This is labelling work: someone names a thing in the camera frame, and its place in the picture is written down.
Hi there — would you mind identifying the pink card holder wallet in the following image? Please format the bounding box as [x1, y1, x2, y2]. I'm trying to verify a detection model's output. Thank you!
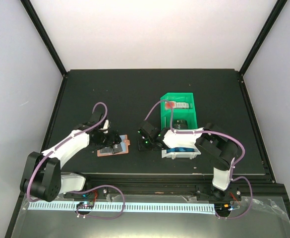
[97, 134, 130, 157]

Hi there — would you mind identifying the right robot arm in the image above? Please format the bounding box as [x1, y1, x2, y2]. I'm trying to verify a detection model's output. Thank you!
[137, 120, 245, 201]

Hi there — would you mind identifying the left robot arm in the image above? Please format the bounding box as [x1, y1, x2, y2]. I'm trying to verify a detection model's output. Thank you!
[20, 112, 121, 202]

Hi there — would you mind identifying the blue cards stack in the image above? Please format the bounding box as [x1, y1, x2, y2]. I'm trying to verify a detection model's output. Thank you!
[167, 147, 195, 153]

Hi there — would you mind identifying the black cards stack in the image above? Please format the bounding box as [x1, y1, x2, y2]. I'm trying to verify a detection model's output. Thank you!
[173, 119, 188, 130]

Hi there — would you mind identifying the red white cards stack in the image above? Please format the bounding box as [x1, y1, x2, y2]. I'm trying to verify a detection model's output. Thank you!
[165, 101, 190, 110]

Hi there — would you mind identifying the white storage bin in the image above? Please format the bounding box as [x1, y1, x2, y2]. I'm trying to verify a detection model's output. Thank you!
[162, 150, 201, 160]

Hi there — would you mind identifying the green storage bin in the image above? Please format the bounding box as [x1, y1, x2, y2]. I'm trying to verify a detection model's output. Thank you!
[160, 92, 198, 129]

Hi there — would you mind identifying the small circuit board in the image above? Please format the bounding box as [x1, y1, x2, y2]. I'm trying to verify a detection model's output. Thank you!
[76, 201, 95, 209]

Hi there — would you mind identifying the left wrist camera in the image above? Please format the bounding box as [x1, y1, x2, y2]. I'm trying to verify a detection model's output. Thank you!
[100, 119, 111, 134]

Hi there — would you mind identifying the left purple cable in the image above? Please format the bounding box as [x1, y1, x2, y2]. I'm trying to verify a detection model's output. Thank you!
[27, 102, 125, 220]

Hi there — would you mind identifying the purple cable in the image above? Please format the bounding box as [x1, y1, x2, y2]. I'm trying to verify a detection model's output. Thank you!
[27, 102, 125, 220]
[143, 100, 253, 220]

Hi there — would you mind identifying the light blue slotted cable duct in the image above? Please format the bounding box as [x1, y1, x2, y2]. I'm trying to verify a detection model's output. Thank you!
[28, 201, 215, 215]

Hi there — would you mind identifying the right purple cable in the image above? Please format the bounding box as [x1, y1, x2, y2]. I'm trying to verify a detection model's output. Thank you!
[143, 100, 253, 220]

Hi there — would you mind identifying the black aluminium rail frame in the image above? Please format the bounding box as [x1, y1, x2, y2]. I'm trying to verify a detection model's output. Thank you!
[46, 177, 288, 202]

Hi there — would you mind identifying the left frame post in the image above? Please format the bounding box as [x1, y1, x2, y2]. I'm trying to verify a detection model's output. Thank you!
[20, 0, 67, 77]

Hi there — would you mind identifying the frame post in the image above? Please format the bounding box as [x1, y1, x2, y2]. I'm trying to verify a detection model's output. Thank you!
[239, 0, 288, 76]
[20, 0, 67, 77]

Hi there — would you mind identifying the right frame post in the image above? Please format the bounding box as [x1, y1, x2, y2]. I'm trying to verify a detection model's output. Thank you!
[239, 0, 288, 76]

